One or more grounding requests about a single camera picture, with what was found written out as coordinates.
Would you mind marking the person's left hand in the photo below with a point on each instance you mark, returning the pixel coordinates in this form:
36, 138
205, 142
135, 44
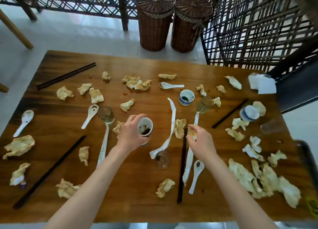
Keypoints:
130, 136

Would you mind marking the white paper napkin pack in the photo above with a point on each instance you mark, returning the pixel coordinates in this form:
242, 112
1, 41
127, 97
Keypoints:
263, 83

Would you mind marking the brown wicker lidded basket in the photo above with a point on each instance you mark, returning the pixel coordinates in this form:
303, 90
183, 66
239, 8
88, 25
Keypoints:
154, 20
190, 23

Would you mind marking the used napkins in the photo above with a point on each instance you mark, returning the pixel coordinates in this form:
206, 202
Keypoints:
263, 181

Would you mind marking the metal tray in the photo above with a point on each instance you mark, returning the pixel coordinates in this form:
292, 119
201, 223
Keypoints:
308, 161

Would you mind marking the light wooden table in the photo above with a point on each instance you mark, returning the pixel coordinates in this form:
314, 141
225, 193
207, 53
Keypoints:
17, 30

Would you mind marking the person's right hand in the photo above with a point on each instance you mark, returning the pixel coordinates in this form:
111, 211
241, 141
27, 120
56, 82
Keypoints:
203, 144

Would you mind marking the dark wooden table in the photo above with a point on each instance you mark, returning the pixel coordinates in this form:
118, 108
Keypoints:
129, 206

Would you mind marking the dark wooden post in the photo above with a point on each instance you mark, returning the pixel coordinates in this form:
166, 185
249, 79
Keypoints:
295, 59

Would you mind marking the person's left forearm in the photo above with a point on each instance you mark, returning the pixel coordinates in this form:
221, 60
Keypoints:
92, 189

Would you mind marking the person's right forearm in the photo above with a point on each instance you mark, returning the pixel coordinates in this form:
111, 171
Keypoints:
236, 194

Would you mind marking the yellow oval number sticker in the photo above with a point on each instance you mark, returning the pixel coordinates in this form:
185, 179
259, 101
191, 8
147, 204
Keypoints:
311, 207

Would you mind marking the dark wooden lattice screen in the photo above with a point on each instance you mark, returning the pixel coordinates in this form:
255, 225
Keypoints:
122, 10
248, 25

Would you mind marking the grey blue pillar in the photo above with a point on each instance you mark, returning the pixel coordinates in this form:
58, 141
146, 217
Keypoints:
298, 87

